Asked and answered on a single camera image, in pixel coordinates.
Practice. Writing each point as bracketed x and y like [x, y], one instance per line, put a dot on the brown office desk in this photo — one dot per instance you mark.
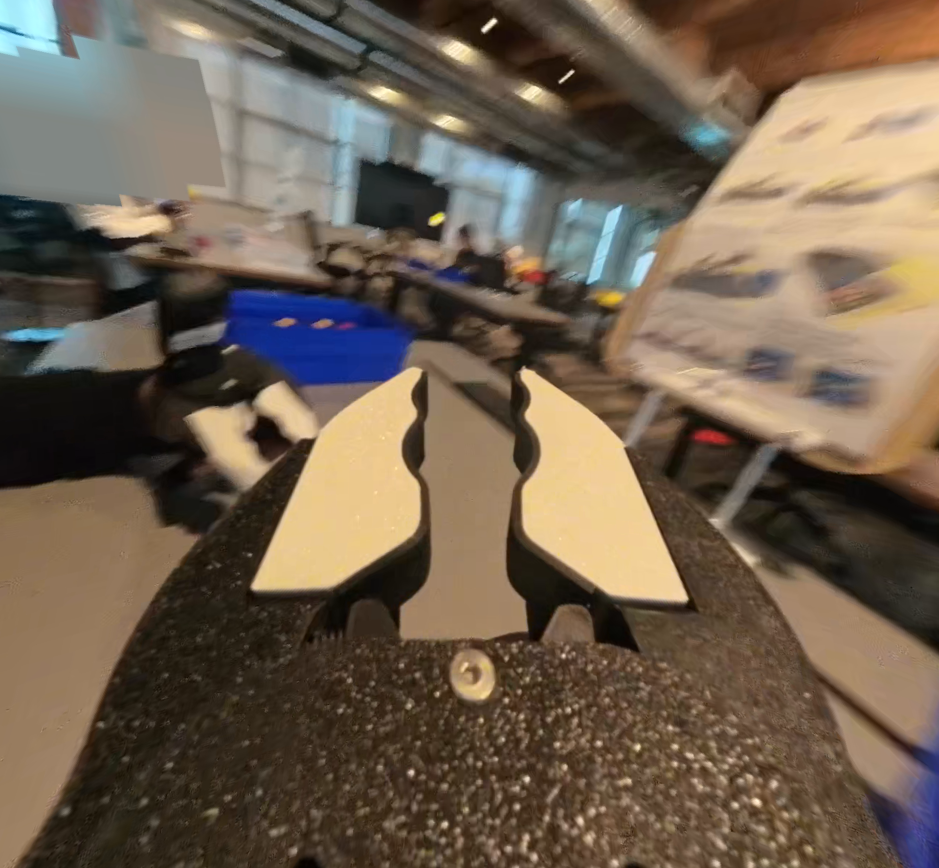
[499, 303]

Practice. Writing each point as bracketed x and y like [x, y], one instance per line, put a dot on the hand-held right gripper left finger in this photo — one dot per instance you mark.
[352, 508]

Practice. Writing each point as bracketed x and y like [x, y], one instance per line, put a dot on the blue storage bin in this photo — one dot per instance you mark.
[315, 358]

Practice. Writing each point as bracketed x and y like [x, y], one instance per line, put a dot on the silver air duct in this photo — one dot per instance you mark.
[623, 24]

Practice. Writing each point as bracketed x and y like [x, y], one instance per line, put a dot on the yellow two-stud block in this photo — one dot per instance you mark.
[321, 324]

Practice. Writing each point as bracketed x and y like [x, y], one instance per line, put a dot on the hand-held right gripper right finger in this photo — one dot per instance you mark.
[587, 516]

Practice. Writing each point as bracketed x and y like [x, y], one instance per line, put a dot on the person's left forearm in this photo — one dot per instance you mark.
[66, 427]

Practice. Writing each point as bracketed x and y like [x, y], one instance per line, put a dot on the blue plastic item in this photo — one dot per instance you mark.
[913, 824]

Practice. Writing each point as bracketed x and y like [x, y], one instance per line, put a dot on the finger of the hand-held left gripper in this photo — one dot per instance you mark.
[224, 442]
[290, 413]

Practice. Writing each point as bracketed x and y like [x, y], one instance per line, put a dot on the wooden instruction poster board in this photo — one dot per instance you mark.
[807, 259]

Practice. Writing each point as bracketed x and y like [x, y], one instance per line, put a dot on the large black screen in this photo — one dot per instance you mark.
[400, 196]

